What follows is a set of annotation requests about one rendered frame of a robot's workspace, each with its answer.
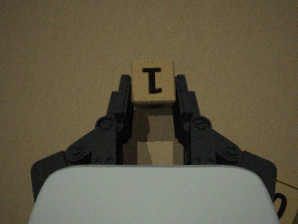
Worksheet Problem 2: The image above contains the beige number cube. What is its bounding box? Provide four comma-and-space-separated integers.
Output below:
273, 182, 298, 224
131, 60, 176, 109

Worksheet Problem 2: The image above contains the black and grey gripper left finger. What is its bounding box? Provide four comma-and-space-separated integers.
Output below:
31, 75, 134, 203

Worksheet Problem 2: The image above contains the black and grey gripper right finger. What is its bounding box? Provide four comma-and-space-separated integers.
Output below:
172, 74, 277, 202

